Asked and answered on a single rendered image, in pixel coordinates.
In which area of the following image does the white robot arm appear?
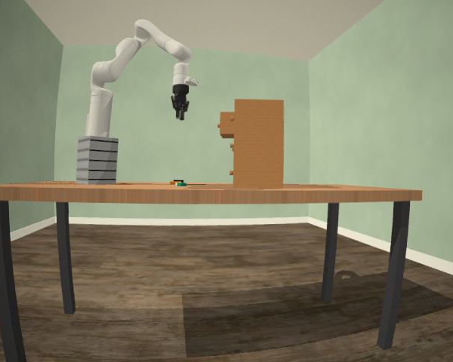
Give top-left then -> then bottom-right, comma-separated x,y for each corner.
85,20 -> 198,137

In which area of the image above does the brown wooden chest of drawers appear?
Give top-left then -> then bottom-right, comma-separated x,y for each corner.
233,99 -> 284,189

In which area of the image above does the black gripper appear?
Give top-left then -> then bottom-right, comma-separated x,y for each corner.
171,84 -> 189,121

